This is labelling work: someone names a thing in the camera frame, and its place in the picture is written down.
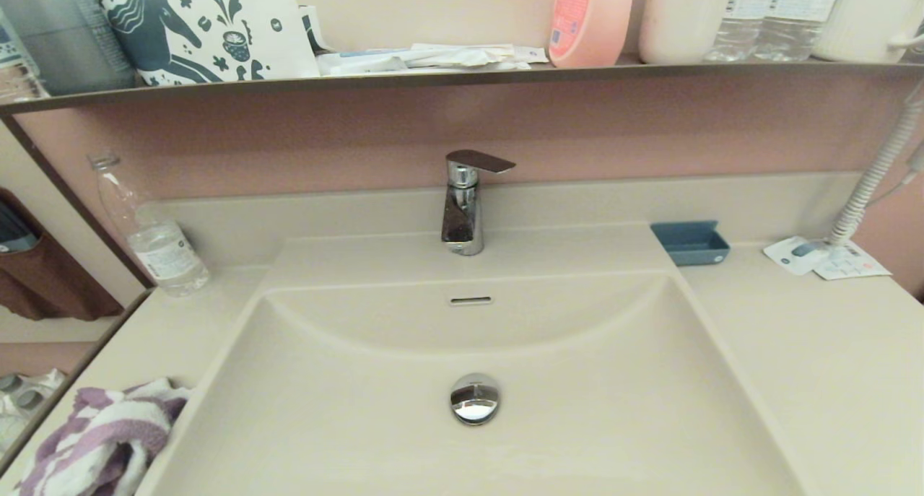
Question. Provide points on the purple white striped towel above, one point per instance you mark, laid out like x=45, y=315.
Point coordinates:
x=101, y=438

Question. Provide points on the chrome faucet body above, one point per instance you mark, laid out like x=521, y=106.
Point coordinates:
x=462, y=222

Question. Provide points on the cream ceramic sink basin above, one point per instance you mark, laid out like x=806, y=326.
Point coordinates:
x=592, y=409

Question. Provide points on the chrome drain stopper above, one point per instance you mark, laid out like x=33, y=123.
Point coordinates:
x=474, y=398

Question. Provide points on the flat white packet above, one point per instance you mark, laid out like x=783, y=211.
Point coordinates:
x=462, y=54

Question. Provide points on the small white sachet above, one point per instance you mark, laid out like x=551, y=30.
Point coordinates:
x=532, y=54

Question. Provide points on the white tube blue stripe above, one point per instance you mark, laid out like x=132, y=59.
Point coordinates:
x=361, y=63

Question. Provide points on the blue plastic soap dish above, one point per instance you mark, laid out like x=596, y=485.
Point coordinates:
x=693, y=249

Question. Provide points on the pink lotion bottle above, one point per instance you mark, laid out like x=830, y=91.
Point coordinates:
x=599, y=27

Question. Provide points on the small black white box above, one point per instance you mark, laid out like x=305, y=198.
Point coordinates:
x=312, y=30

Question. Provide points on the white horse print bag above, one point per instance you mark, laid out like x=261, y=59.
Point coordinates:
x=289, y=48

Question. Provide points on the clear bottle white label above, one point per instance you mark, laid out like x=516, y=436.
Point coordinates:
x=166, y=258

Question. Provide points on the white plastic jar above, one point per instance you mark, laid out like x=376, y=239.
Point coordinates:
x=678, y=19

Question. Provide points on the white card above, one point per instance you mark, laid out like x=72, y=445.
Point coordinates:
x=779, y=254

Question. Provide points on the clear plastic water bottle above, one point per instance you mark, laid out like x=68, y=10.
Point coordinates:
x=736, y=34
x=790, y=34

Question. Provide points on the white printed leaflet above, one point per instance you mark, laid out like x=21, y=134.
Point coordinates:
x=855, y=265

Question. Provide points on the gray pouch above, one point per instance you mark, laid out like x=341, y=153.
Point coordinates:
x=65, y=48

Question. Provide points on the white ribbed mug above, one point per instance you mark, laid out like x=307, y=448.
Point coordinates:
x=866, y=19

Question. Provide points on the brown wall shelf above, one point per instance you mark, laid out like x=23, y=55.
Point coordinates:
x=433, y=79

